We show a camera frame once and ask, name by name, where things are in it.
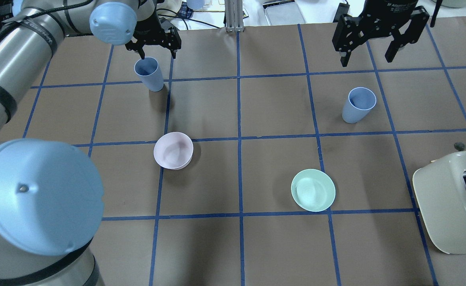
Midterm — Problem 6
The aluminium frame post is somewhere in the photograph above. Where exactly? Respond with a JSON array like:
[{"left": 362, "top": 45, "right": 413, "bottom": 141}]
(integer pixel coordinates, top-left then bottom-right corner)
[{"left": 225, "top": 0, "right": 245, "bottom": 33}]

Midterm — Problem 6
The blue cup moved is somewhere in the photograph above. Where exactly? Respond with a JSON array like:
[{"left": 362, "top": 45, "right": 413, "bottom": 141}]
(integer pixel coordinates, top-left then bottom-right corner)
[
  {"left": 134, "top": 57, "right": 164, "bottom": 92},
  {"left": 342, "top": 87, "right": 377, "bottom": 124}
]

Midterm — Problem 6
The pink bowl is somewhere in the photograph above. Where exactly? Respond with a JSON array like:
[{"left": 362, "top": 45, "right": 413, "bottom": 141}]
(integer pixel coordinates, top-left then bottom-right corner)
[{"left": 153, "top": 132, "right": 194, "bottom": 170}]

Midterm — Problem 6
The kitchen scale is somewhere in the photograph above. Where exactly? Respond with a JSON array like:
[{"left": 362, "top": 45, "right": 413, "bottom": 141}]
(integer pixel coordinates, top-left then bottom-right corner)
[{"left": 262, "top": 0, "right": 306, "bottom": 26}]

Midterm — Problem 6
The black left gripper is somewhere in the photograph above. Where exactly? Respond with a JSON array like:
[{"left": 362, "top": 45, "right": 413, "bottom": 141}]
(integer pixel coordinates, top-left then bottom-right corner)
[{"left": 125, "top": 0, "right": 182, "bottom": 60}]

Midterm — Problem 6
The green bowl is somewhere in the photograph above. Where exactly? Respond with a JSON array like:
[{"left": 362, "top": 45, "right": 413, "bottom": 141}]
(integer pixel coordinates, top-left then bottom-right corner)
[{"left": 291, "top": 169, "right": 336, "bottom": 212}]

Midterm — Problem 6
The cream toaster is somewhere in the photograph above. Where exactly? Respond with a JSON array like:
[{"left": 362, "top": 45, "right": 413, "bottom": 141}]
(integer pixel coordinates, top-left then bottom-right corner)
[{"left": 412, "top": 151, "right": 466, "bottom": 255}]

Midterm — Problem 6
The blue cup on desk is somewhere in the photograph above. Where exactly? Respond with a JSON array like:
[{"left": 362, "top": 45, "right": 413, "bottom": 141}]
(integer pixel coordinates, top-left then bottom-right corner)
[{"left": 186, "top": 0, "right": 205, "bottom": 11}]

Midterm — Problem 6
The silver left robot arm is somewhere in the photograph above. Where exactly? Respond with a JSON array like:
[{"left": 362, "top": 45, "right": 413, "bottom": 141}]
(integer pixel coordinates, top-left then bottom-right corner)
[{"left": 0, "top": 0, "right": 181, "bottom": 286}]

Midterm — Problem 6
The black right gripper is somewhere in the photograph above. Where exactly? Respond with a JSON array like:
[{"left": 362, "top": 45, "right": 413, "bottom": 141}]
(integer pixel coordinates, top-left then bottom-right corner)
[{"left": 332, "top": 0, "right": 430, "bottom": 67}]

